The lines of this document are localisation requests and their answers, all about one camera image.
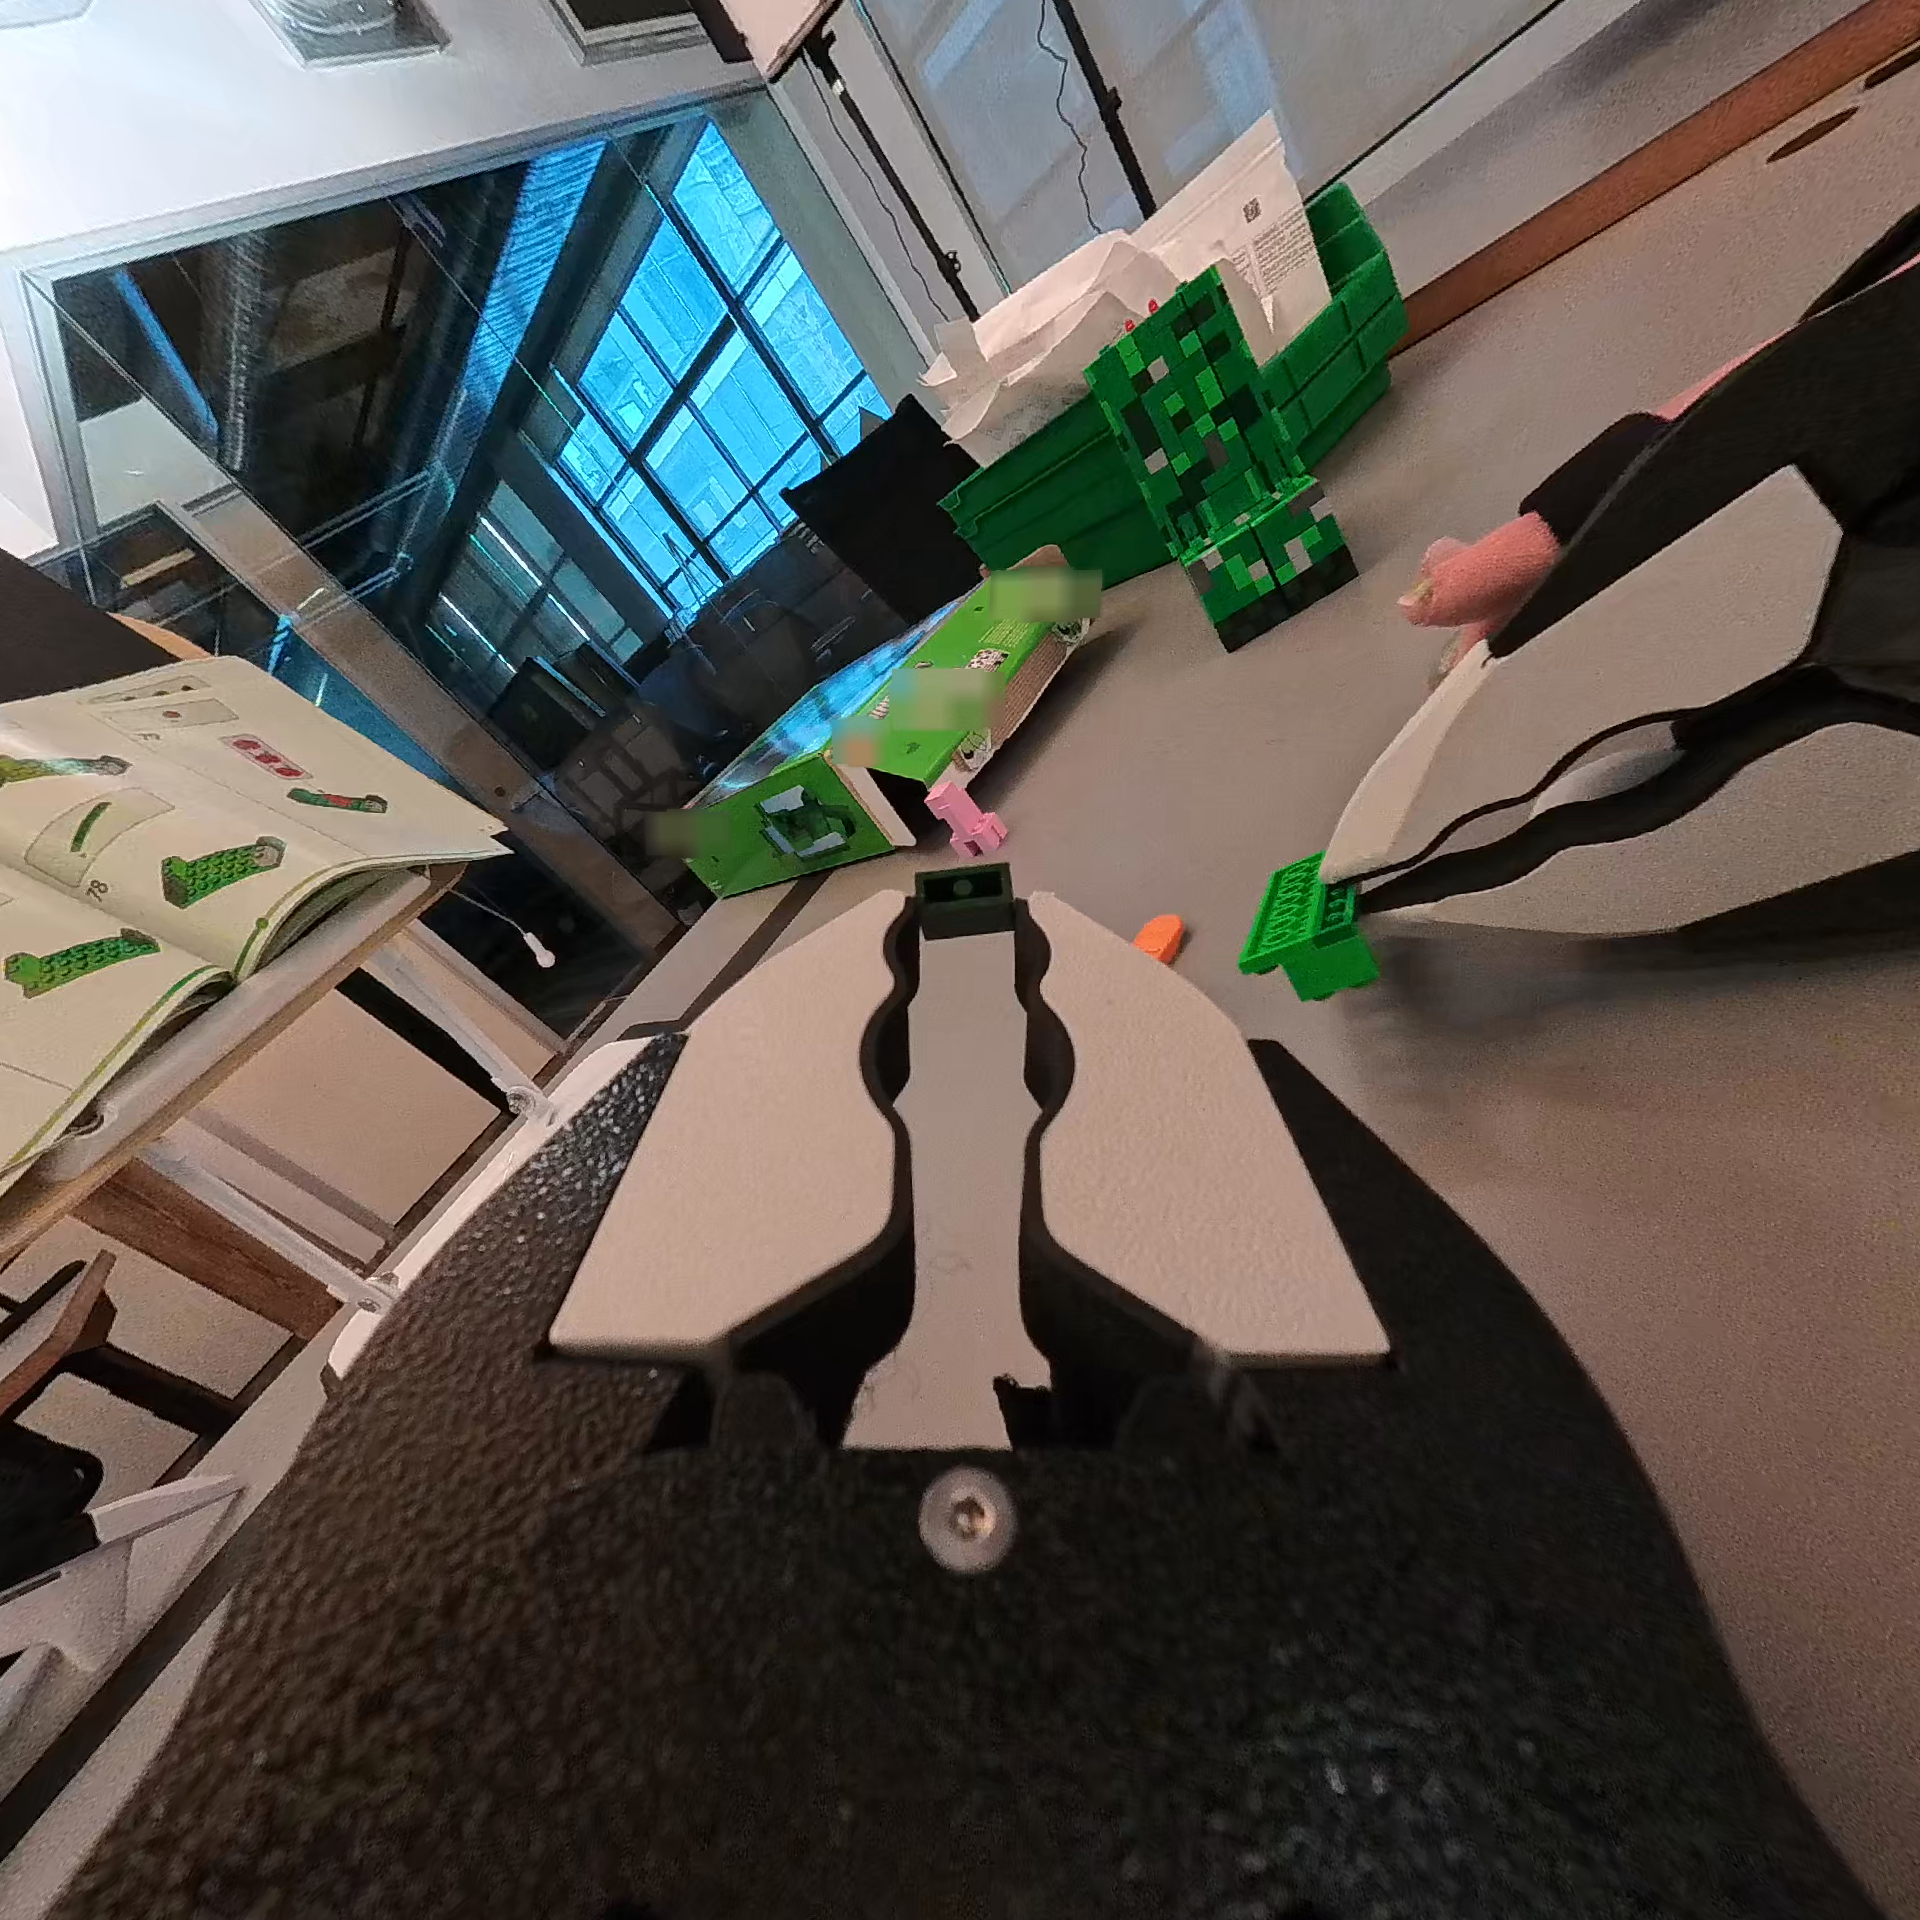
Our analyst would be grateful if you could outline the green lego creeper figure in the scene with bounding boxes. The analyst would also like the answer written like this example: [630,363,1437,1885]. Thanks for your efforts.
[1082,264,1360,656]

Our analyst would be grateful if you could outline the dark green lego piece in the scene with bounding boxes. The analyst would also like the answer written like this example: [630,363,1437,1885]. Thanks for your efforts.
[916,863,1018,942]

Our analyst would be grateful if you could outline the green lego plate assembly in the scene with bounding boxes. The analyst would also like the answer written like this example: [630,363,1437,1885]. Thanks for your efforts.
[1240,852,1380,1006]

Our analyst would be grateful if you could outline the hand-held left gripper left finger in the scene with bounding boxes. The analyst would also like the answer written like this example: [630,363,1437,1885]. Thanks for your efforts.
[545,886,923,1450]

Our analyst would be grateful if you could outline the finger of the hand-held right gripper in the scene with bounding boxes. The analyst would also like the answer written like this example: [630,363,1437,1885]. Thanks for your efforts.
[1354,717,1920,946]
[1323,464,1846,888]

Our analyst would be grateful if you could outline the white air vent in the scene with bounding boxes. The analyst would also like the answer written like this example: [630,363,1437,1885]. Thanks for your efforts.
[246,0,452,68]

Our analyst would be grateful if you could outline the white paper bags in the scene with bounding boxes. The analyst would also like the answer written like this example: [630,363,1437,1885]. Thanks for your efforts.
[916,112,1331,469]

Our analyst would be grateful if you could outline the green plastic bins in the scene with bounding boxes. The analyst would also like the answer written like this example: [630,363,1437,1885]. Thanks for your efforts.
[940,181,1410,597]

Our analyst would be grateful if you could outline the studio light on stand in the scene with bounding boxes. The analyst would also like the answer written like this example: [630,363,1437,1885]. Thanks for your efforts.
[1046,0,1162,223]
[718,0,1010,309]

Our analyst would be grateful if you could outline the person's right hand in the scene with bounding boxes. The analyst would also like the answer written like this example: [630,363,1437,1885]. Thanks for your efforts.
[1400,510,1569,675]

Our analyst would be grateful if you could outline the long green lego plate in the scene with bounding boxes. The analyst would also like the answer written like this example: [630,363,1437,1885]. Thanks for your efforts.
[1240,852,1365,974]

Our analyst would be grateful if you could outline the white book stand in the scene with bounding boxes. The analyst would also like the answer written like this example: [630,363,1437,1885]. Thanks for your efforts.
[0,858,683,1390]

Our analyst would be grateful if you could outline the green lego box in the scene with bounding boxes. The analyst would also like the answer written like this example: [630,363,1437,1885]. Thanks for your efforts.
[682,550,1107,902]

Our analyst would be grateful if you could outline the lego instruction booklet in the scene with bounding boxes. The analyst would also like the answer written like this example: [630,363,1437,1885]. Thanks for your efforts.
[0,654,512,1188]

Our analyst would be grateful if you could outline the white stand cord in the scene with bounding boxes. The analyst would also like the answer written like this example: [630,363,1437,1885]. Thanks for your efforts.
[450,891,560,972]

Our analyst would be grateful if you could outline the large paned window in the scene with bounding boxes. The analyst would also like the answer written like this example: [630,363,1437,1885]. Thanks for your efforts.
[434,119,894,634]

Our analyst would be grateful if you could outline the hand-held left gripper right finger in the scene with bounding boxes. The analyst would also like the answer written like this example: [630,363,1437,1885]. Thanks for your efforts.
[1019,891,1395,1454]

